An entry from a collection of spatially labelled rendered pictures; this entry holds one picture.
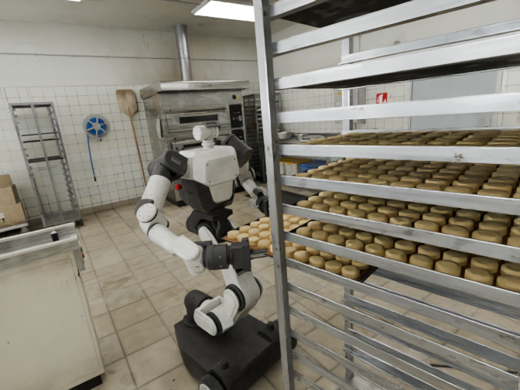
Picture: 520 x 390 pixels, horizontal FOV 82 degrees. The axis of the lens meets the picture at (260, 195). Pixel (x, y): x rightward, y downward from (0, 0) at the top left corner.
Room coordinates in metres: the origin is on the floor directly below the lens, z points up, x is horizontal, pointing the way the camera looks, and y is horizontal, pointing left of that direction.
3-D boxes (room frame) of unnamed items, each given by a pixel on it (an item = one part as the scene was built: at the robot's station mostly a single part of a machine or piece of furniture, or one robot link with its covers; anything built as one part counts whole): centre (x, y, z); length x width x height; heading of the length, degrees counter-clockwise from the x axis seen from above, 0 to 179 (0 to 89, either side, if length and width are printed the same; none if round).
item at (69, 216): (4.47, 3.09, 0.93); 0.64 x 0.51 x 1.78; 37
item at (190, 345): (1.55, 0.30, 0.19); 0.64 x 0.52 x 0.33; 45
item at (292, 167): (5.80, -0.80, 0.36); 0.47 x 0.38 x 0.26; 124
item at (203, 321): (1.57, 0.32, 0.28); 0.21 x 0.20 x 0.13; 45
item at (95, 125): (5.21, 2.62, 1.10); 0.41 x 0.17 x 1.10; 124
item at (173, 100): (5.64, 1.00, 1.00); 1.56 x 1.20 x 2.01; 124
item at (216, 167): (1.52, 0.27, 1.15); 0.34 x 0.30 x 0.36; 135
